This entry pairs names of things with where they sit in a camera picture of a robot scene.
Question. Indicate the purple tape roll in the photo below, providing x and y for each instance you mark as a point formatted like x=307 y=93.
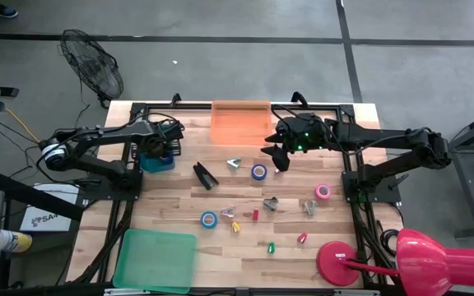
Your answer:
x=166 y=158

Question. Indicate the black diagonal strut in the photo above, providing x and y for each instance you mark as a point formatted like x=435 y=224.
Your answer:
x=35 y=194

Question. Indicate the pink staple remover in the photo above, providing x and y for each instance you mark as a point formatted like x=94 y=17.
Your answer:
x=230 y=210

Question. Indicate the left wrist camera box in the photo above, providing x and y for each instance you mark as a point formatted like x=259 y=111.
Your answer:
x=173 y=131

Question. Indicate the orange translucent bin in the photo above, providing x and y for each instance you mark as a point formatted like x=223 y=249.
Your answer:
x=241 y=123

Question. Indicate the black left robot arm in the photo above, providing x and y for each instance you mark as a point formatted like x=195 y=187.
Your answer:
x=105 y=131

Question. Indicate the black floor fan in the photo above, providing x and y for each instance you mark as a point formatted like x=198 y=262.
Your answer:
x=91 y=66

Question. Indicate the yellow mini stapler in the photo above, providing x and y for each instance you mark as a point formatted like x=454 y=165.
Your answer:
x=235 y=227

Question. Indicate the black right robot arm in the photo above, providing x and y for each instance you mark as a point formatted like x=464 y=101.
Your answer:
x=385 y=137

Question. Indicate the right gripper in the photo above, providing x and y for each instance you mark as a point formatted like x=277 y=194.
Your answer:
x=303 y=129

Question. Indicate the red desk lamp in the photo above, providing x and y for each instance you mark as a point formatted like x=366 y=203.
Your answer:
x=434 y=263

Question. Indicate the white printed sheet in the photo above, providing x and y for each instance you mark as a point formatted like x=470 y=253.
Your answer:
x=47 y=220

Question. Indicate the red small cylinder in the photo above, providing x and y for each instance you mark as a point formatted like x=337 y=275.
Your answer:
x=302 y=238

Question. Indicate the person's shoe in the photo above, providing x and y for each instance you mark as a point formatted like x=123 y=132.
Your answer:
x=2 y=10

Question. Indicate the teal staple remover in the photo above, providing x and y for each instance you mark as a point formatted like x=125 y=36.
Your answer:
x=232 y=164

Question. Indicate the pink tape roll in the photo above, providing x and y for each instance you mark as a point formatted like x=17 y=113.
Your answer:
x=317 y=191

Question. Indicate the light blue tape roll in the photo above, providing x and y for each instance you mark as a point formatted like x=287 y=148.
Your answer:
x=202 y=220

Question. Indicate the green small cylinder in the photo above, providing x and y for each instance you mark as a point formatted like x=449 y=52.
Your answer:
x=270 y=248

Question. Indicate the dark grey staple remover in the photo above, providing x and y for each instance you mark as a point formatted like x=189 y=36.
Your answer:
x=270 y=204

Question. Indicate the blue plastic bin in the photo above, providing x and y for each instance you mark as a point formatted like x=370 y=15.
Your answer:
x=154 y=165

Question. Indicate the green plastic tray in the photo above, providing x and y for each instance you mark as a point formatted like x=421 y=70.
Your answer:
x=154 y=261

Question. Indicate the dark blue tape roll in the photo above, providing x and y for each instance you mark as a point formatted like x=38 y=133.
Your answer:
x=253 y=172

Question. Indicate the white and yellow bottle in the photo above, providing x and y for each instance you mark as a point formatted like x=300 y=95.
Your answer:
x=15 y=241

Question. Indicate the beige staple remover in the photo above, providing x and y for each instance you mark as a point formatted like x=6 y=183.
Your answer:
x=309 y=208

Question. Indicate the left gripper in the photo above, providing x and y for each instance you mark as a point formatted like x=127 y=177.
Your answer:
x=153 y=144

